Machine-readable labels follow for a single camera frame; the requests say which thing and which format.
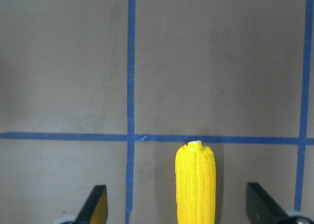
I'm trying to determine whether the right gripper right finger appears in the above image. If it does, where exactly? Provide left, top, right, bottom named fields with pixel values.
left=245, top=182, right=289, bottom=224

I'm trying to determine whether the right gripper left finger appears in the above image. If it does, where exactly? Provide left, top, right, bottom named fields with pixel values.
left=76, top=185, right=108, bottom=224

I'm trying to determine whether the yellow corn cob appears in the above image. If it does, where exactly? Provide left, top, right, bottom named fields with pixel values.
left=175, top=140, right=216, bottom=224

